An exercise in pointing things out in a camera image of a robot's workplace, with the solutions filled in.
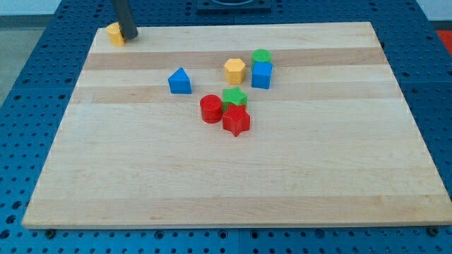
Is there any yellow hexagon block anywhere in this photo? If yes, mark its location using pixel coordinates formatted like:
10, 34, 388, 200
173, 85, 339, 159
224, 59, 246, 85

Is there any blue cube block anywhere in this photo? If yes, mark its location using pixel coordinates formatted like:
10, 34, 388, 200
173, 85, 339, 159
251, 62, 273, 90

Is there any red star block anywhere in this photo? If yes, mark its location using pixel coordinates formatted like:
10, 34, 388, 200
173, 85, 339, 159
222, 104, 251, 137

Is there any red cylinder block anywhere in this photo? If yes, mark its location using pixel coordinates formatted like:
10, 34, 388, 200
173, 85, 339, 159
200, 95, 222, 123

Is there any green star block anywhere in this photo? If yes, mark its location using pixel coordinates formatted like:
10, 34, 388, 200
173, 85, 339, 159
222, 86, 248, 112

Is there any wooden board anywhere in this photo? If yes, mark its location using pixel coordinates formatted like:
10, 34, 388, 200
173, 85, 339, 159
22, 22, 451, 229

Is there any blue triangle block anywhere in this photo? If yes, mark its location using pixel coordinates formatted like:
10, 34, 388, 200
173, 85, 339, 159
168, 68, 192, 94

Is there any green cylinder block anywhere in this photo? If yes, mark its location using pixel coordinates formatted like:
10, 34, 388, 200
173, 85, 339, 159
251, 49, 272, 64

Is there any yellow cylinder block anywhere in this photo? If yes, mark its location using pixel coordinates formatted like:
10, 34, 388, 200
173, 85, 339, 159
105, 23, 124, 47

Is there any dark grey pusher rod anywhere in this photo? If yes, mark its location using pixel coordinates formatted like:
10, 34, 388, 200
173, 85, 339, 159
112, 0, 138, 40

